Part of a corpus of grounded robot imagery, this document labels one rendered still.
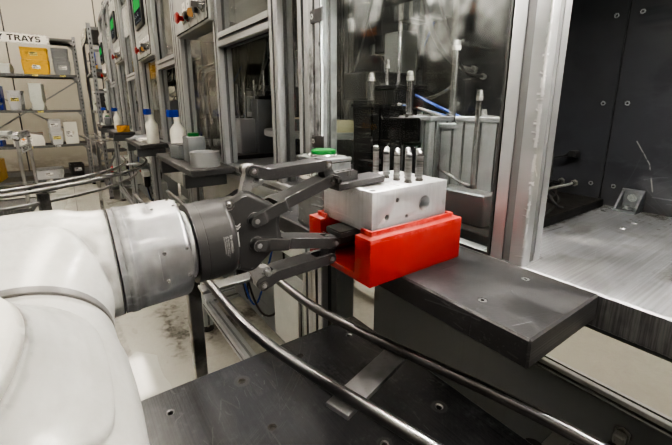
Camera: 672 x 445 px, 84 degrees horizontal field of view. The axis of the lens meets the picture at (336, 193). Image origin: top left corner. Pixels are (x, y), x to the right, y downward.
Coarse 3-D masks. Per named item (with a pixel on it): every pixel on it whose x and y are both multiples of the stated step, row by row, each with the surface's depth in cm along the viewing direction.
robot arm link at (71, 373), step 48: (0, 336) 15; (48, 336) 17; (96, 336) 20; (0, 384) 13; (48, 384) 15; (96, 384) 17; (0, 432) 13; (48, 432) 14; (96, 432) 15; (144, 432) 19
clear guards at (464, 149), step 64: (320, 0) 74; (384, 0) 60; (448, 0) 50; (512, 0) 43; (320, 64) 76; (384, 64) 62; (448, 64) 52; (320, 128) 79; (384, 128) 64; (448, 128) 53; (448, 192) 54
